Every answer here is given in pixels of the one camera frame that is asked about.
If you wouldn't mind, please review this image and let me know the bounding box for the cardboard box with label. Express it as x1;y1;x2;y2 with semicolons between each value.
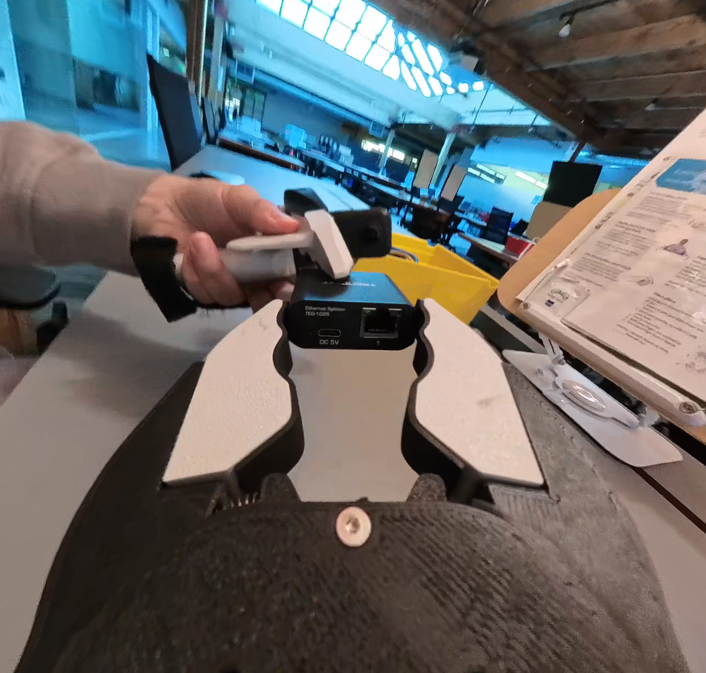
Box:
517;110;706;409

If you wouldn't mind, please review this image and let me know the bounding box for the brown cardboard box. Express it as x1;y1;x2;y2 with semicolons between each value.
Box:
525;200;573;239

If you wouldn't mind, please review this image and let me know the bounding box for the wooden document stand board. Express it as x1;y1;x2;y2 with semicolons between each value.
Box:
495;187;706;443

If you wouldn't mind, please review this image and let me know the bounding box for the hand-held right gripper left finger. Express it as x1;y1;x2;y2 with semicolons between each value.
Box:
163;300;305;487

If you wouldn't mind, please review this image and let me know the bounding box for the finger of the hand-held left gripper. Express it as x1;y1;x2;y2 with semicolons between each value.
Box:
305;209;355;280

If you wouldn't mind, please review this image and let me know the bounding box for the black ethernet splitter box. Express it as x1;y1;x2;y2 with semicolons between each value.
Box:
282;271;418;351

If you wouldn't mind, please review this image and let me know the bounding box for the grey desk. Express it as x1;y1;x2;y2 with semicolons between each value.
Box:
0;144;706;673

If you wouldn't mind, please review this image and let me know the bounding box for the person's left forearm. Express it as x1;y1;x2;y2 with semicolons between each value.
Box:
0;121;167;278

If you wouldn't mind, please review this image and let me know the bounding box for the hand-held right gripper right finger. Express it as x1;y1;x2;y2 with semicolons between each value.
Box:
402;298;548;501

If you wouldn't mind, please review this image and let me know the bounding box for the yellow plastic bin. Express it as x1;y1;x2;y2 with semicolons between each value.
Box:
353;231;500;325

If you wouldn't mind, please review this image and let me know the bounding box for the person's left hand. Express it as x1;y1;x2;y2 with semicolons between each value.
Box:
131;177;302;307

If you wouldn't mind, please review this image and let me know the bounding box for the black monitor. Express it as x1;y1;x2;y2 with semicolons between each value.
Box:
542;160;603;209
145;54;206;171

